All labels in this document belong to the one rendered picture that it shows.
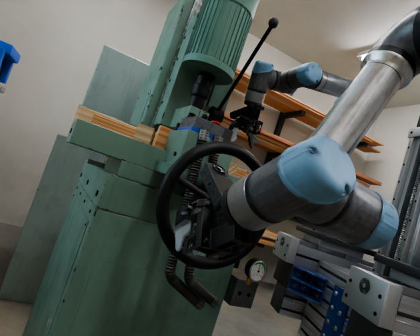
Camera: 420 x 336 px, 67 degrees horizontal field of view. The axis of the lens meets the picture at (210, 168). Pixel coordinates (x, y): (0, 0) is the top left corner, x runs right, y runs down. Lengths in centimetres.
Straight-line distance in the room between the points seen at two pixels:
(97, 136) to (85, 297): 39
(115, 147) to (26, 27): 273
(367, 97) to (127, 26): 307
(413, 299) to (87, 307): 73
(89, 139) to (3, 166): 256
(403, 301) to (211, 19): 88
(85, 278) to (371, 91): 74
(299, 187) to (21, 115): 309
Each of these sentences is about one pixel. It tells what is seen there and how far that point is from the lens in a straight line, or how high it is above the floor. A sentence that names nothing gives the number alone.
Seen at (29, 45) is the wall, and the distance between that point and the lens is 342.
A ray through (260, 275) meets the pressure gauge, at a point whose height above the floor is 65.
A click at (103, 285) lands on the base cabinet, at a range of 88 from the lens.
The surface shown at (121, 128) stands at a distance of 97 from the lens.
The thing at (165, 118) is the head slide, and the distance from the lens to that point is 110.
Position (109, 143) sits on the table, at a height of 87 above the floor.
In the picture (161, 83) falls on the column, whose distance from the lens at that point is 122.
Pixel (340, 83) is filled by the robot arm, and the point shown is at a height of 136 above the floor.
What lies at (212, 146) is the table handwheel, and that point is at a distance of 68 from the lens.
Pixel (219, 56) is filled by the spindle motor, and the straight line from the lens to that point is 103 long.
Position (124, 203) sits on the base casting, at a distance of 83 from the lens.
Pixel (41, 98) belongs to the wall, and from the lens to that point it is 331.
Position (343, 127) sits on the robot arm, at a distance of 58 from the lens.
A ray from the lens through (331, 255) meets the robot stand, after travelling 127.
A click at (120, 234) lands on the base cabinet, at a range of 84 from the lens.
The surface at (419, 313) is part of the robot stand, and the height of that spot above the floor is 73.
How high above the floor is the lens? 83
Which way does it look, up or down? 4 degrees up
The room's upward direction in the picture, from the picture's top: 18 degrees clockwise
